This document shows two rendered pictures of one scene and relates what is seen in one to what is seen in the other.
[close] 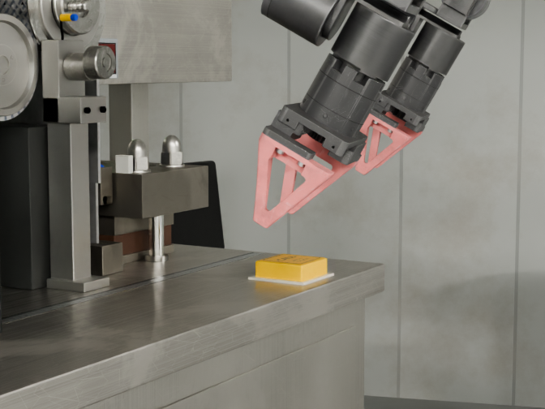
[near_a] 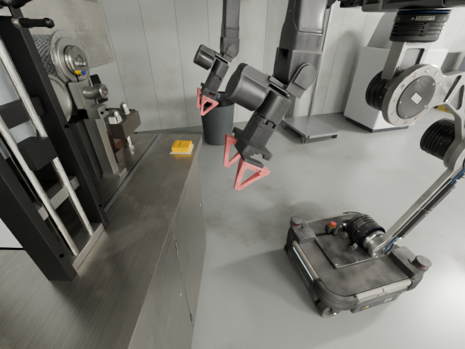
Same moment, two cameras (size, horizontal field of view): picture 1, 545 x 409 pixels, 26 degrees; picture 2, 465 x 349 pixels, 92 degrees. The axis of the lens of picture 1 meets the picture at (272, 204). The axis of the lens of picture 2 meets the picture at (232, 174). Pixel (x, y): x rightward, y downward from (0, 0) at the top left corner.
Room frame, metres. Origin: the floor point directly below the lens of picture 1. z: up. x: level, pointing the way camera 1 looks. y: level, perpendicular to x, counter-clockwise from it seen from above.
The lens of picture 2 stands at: (0.67, 0.21, 1.33)
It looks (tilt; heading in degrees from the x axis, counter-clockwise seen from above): 33 degrees down; 331
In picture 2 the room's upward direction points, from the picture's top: straight up
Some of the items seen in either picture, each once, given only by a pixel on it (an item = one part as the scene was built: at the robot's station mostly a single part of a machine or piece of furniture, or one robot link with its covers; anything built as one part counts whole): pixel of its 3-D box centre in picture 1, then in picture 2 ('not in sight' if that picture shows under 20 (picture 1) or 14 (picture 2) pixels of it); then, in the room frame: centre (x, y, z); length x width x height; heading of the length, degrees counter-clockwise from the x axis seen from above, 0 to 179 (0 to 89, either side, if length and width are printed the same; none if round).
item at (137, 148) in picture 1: (137, 155); (115, 115); (1.61, 0.18, 1.05); 0.04 x 0.04 x 0.04
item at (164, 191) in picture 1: (66, 183); (83, 123); (1.74, 0.31, 1.00); 0.40 x 0.16 x 0.06; 60
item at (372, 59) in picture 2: not in sight; (395, 71); (2.61, -3.55, 0.78); 0.79 x 0.67 x 1.56; 76
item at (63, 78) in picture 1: (77, 165); (102, 133); (1.45, 0.24, 1.05); 0.06 x 0.05 x 0.31; 60
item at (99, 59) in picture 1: (99, 62); (101, 91); (1.43, 0.21, 1.18); 0.04 x 0.02 x 0.04; 150
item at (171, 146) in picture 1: (171, 150); (124, 107); (1.69, 0.14, 1.05); 0.04 x 0.04 x 0.04
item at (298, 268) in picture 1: (291, 268); (182, 146); (1.52, -0.02, 0.91); 0.07 x 0.07 x 0.02; 60
